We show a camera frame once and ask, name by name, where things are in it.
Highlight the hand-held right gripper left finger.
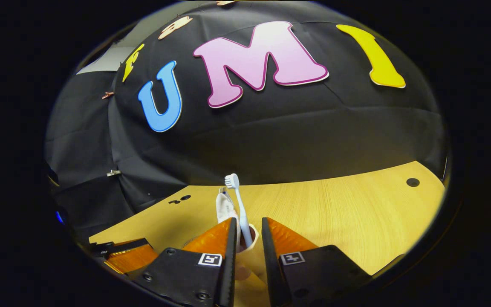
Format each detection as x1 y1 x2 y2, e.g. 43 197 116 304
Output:
128 217 238 307

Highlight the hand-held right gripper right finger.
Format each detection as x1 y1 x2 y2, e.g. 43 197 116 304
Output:
261 217 372 307

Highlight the beige cup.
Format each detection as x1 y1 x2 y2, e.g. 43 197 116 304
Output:
234 224 271 307

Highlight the white toothpaste tube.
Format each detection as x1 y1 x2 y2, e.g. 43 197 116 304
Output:
215 187 241 252

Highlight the light blue toothbrush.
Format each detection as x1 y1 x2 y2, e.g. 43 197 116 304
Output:
224 173 254 249

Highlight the wooden desktop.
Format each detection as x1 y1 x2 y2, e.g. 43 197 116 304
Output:
88 161 446 307

